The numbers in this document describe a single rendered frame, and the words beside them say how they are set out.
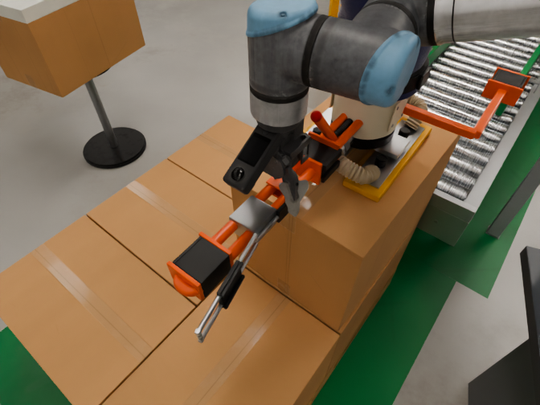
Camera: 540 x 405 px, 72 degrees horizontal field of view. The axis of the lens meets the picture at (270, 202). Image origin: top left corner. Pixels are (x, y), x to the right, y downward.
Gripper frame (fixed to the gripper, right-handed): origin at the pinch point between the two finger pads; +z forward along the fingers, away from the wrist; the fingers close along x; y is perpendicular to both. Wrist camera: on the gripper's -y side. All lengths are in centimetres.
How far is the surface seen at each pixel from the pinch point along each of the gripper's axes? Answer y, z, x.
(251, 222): -6.8, -1.4, -1.1
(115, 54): 59, 41, 150
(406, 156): 42.7, 10.9, -12.3
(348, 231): 13.3, 13.1, -12.3
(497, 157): 110, 48, -32
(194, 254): -18.5, -2.1, 1.6
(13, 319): -49, 53, 61
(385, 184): 30.0, 11.0, -12.7
